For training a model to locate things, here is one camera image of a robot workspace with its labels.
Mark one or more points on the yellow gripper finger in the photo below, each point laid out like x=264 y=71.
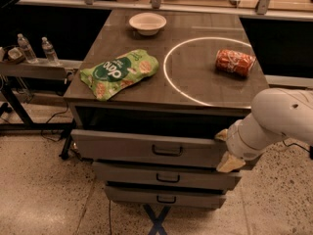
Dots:
x=221 y=135
x=229 y=162

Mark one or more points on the grey top drawer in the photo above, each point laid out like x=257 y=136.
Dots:
x=148 y=149

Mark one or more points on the grey drawer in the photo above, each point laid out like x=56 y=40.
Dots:
x=165 y=197
x=166 y=176
x=148 y=149

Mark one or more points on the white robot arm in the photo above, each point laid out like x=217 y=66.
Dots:
x=276 y=114

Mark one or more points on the grey middle drawer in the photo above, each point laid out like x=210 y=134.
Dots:
x=166 y=176

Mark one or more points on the grey drawer cabinet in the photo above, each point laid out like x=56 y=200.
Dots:
x=187 y=97

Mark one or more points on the grey bottom drawer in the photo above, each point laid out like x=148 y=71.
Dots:
x=165 y=197

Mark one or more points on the orange soda can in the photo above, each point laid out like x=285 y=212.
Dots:
x=234 y=62

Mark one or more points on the blue tape cross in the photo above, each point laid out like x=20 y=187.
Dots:
x=157 y=219

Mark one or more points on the green chip bag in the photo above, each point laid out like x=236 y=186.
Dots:
x=110 y=77

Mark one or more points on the white bowl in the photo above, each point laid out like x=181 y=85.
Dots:
x=148 y=24

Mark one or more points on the grey side table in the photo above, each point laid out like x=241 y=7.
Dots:
x=40 y=70

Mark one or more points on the right clear water bottle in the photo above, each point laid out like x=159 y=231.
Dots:
x=50 y=52

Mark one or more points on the clear water bottle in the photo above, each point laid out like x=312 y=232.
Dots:
x=27 y=49
x=50 y=52

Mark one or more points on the left clear water bottle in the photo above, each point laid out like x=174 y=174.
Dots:
x=27 y=49

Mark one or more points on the small bowl on side table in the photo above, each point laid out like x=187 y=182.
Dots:
x=12 y=55

